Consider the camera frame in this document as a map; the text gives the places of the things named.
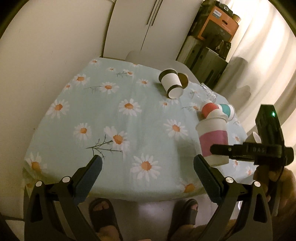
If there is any brown kraft paper cup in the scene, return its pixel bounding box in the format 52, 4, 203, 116
178, 73, 189, 89

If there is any teal sleeve paper cup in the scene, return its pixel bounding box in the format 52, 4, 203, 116
218, 104, 235, 121

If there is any daisy print blue tablecloth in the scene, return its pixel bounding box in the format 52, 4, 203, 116
22, 57, 258, 202

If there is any black left slipper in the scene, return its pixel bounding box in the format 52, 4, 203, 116
89, 198, 123, 240

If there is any black bag on box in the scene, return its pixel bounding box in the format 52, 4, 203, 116
202, 0, 233, 17

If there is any white double door wardrobe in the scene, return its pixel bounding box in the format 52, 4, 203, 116
103, 0, 202, 60

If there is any black right slipper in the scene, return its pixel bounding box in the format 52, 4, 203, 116
166, 198, 198, 240

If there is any gold tin can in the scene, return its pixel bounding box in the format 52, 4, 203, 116
232, 14, 241, 24

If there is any black handbag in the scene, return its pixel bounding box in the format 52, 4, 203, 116
205, 35, 231, 60

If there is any dark grey suitcase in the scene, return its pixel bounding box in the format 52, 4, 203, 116
177, 36, 228, 89

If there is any black banded white paper cup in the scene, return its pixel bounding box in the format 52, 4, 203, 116
159, 69, 184, 99

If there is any orange cardboard box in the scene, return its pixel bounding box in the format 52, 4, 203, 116
194, 6, 239, 42

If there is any red striped white paper cup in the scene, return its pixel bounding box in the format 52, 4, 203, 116
201, 101, 228, 121

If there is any black slipper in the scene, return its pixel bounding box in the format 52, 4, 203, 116
89, 198, 123, 240
166, 198, 198, 240

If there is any person right hand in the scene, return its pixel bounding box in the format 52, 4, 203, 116
253, 164, 296, 241

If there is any cream curtain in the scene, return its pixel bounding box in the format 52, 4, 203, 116
214, 1, 295, 147

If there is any pink sleeve paper cup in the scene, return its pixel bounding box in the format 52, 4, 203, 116
196, 117, 229, 167

